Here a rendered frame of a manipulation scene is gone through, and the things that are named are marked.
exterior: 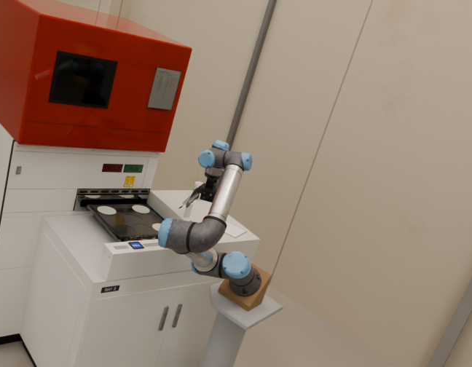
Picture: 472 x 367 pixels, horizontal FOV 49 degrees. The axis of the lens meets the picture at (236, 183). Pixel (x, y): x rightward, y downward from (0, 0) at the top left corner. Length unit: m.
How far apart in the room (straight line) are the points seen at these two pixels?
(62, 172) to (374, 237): 2.33
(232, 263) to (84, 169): 0.98
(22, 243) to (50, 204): 0.25
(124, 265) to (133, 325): 0.38
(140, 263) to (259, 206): 2.16
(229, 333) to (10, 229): 1.20
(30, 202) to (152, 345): 0.95
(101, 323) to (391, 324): 2.35
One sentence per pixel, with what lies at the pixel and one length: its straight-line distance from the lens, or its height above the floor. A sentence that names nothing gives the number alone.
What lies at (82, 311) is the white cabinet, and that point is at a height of 0.65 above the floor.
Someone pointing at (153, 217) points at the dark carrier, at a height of 0.90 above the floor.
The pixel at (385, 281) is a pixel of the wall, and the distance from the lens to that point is 4.09.
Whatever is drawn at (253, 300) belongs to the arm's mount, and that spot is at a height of 0.87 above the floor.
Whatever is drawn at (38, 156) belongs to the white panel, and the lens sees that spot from 2.71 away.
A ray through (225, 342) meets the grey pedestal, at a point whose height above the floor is 0.62.
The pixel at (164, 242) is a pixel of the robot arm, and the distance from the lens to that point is 2.00.
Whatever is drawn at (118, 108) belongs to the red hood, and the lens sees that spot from 2.72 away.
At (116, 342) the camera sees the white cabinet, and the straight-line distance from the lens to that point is 2.68.
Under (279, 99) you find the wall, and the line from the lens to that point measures 4.31.
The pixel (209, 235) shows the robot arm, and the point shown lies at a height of 1.29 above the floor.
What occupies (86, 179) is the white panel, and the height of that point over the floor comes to 1.03.
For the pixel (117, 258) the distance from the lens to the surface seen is 2.37.
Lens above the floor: 2.09
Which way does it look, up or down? 18 degrees down
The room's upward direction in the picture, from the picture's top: 18 degrees clockwise
